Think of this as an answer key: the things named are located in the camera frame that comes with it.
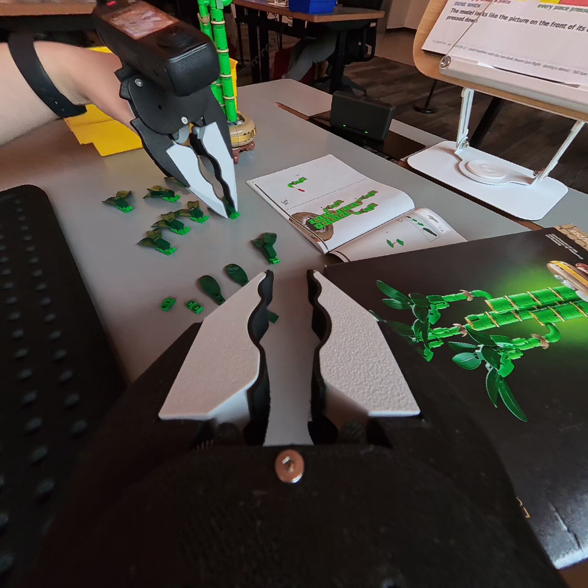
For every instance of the cluster of green leaf sprigs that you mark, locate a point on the cluster of green leaf sprigs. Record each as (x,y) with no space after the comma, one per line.
(121,202)

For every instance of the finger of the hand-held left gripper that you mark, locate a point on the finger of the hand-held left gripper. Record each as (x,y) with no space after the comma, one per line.
(183,165)
(220,147)

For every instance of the open instruction booklet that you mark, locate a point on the open instruction booklet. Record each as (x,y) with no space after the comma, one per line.
(349,193)

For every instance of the bright green lego plate piece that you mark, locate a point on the bright green lego plate piece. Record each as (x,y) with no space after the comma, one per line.
(194,306)

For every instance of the black office chair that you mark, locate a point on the black office chair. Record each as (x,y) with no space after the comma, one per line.
(358,46)

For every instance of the person's left hand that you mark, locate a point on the person's left hand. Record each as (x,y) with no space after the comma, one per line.
(96,87)

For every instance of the bright green lego clip piece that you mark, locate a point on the bright green lego clip piece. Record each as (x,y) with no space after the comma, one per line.
(168,303)

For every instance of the black box with green lights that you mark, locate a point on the black box with green lights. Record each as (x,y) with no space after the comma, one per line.
(363,115)

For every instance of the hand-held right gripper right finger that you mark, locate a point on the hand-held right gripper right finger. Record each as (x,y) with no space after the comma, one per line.
(363,367)

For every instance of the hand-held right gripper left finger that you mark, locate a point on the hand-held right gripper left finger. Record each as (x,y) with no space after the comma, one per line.
(216,367)

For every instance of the green leafy lego sprig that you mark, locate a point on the green leafy lego sprig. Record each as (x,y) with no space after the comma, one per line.
(232,213)

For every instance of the black lego set box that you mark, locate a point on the black lego set box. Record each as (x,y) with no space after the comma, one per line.
(542,459)

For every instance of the yellow plastic bin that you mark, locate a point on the yellow plastic bin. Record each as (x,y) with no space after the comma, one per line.
(105,133)

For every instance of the black wristband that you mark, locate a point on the black wristband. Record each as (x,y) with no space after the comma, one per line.
(32,73)

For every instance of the black studded mat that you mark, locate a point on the black studded mat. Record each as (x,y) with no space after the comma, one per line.
(46,321)

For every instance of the wooden book stand white base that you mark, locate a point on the wooden book stand white base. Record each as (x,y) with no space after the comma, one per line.
(505,183)

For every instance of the blue bin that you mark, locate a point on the blue bin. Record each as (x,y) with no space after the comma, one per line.
(312,5)

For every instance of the background wooden desk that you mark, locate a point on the background wooden desk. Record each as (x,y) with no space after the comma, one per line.
(321,16)

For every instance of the dark green lego leaf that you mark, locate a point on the dark green lego leaf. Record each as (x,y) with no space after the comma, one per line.
(236,274)
(210,288)

